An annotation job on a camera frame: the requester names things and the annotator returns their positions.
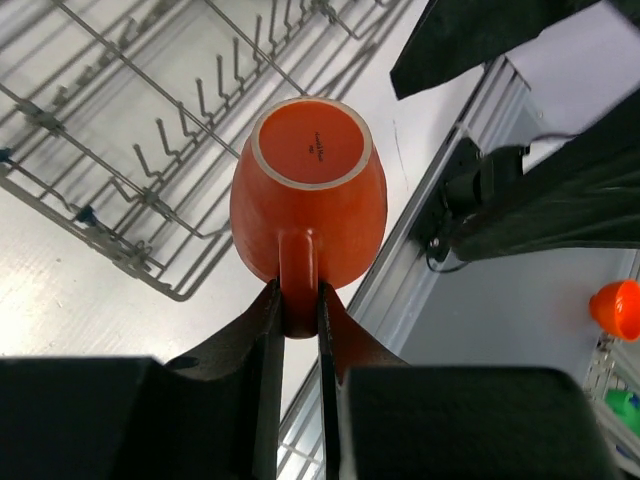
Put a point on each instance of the grey wire dish rack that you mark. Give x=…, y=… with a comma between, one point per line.
x=122, y=121

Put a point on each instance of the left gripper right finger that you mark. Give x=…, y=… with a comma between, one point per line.
x=386, y=419

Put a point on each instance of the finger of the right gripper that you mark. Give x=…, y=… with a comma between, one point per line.
x=454, y=36
x=585, y=195

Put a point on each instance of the small orange cup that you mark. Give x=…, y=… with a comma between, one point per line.
x=308, y=203

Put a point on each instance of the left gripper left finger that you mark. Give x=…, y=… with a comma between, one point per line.
x=212, y=412

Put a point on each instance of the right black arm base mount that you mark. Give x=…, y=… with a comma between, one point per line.
x=470, y=178

